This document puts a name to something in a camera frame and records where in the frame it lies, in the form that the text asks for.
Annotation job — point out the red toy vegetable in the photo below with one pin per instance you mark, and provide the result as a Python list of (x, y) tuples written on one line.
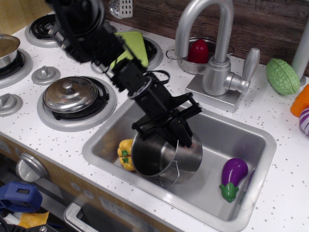
[(198, 52)]

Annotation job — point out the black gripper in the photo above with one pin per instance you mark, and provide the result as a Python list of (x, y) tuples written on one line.
[(165, 115)]

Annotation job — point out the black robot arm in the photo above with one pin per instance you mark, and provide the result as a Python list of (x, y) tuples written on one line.
[(81, 32)]

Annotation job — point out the orange toy vegetable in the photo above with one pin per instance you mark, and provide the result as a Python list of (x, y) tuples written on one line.
[(301, 102)]

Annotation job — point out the silver stove knob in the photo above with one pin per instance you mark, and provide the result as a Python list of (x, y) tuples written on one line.
[(10, 104), (45, 75)]

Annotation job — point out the purple toy eggplant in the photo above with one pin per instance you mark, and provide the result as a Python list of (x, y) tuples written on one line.
[(233, 172)]

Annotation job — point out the steel pot lid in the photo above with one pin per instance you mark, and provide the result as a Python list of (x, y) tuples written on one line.
[(70, 94)]

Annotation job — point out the silver oven dial knob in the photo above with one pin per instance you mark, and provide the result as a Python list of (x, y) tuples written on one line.
[(29, 169)]

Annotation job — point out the silver stove knob front left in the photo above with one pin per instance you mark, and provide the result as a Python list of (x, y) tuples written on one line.
[(10, 104)]

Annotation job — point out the front black burner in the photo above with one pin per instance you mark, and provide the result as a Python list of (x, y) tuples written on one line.
[(95, 114)]

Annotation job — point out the green toy bitter melon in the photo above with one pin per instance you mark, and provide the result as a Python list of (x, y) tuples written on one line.
[(282, 77)]

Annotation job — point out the steel pot on left burner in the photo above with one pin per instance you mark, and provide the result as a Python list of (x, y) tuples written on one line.
[(8, 49)]

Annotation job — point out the grey vertical post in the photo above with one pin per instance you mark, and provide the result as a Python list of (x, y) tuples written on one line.
[(301, 57)]

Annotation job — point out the silver perforated utensil holder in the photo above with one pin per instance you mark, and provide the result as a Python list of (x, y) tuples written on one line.
[(121, 9)]

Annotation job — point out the silver toy sink basin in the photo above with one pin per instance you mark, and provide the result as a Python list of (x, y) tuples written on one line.
[(222, 139)]

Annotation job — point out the silver toy faucet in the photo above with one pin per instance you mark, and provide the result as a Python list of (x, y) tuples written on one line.
[(218, 86)]

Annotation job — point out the stainless steel pot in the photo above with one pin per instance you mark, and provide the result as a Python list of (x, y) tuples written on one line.
[(156, 158)]

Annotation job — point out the yellow cloth scrap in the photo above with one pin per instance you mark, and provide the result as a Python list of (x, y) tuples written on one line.
[(29, 220)]

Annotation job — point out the silver oven door handle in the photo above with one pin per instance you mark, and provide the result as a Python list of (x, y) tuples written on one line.
[(91, 220)]

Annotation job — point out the green toy cutting board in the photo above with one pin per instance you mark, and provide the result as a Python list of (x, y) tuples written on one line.
[(135, 42)]

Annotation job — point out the purple white striped toy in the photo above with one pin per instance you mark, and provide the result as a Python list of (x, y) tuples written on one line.
[(304, 121)]

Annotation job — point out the yellow toy bell pepper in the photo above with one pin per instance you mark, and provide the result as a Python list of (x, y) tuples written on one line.
[(124, 154)]

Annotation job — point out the blue plastic clamp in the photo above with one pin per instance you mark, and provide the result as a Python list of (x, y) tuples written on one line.
[(20, 197)]

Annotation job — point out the back right burner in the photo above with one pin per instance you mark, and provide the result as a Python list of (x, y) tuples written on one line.
[(154, 54)]

